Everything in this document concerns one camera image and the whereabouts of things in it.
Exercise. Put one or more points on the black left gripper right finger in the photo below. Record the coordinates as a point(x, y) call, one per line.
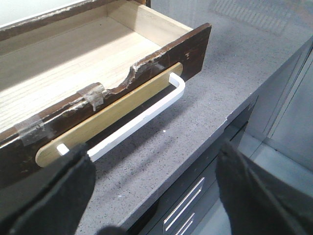
point(257, 202)

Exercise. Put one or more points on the dark wooden drawer cabinet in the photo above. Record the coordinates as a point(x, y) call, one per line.
point(36, 7)

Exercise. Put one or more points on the black appliance control panel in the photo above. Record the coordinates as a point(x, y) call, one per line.
point(171, 213)

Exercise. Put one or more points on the wooden drawer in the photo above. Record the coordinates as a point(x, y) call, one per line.
point(61, 67)

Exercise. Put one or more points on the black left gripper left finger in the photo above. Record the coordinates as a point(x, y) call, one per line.
point(52, 200)

